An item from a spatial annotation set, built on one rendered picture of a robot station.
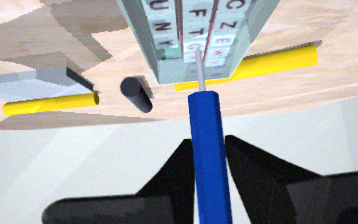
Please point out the yellow cylinder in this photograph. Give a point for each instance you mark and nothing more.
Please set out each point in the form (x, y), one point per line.
(55, 103)

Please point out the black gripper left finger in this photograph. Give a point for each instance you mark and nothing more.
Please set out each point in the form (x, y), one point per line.
(167, 198)

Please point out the keyboard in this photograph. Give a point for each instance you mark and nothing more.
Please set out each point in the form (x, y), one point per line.
(168, 32)

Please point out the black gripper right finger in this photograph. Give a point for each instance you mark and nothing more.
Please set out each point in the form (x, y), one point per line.
(275, 191)

